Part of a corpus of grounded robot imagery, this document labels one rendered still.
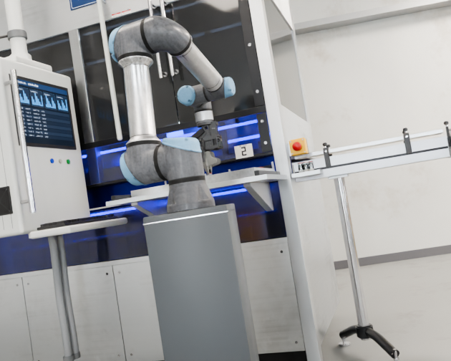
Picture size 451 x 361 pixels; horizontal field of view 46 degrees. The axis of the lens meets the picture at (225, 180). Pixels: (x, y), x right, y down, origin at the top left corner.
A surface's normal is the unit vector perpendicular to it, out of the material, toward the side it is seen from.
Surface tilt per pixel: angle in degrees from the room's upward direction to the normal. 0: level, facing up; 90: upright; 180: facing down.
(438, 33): 90
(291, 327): 90
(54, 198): 90
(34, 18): 90
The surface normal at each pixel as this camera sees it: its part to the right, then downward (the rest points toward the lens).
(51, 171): 0.93, -0.16
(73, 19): -0.30, 0.00
